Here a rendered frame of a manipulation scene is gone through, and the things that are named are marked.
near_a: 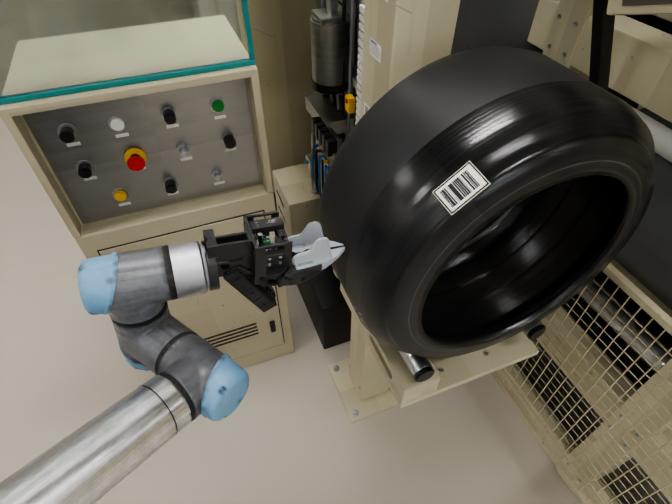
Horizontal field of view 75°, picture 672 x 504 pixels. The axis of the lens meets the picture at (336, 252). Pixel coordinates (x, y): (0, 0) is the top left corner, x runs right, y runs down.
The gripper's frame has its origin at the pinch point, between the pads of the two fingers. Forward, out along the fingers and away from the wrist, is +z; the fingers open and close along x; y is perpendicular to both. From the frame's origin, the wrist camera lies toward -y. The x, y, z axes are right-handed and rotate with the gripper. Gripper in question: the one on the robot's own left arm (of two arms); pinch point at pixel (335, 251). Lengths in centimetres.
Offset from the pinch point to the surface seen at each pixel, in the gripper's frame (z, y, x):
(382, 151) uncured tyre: 6.8, 15.3, 3.6
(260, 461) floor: -8, -123, 18
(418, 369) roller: 17.5, -27.8, -9.9
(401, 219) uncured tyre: 5.3, 11.5, -7.2
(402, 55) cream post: 20.6, 20.3, 25.9
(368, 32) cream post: 18.2, 20.9, 35.9
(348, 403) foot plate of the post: 31, -117, 27
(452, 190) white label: 10.1, 17.1, -9.3
